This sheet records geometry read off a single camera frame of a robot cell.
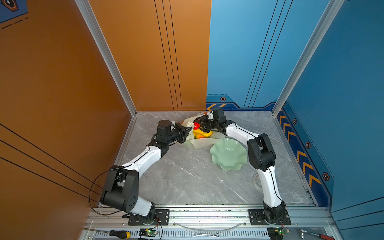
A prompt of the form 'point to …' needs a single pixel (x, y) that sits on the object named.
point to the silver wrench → (194, 234)
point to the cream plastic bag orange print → (203, 142)
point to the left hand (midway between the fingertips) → (193, 125)
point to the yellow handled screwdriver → (122, 233)
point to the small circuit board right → (282, 231)
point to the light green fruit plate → (229, 153)
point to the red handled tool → (322, 236)
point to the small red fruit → (196, 125)
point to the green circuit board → (148, 232)
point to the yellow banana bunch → (198, 134)
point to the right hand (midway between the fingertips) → (193, 123)
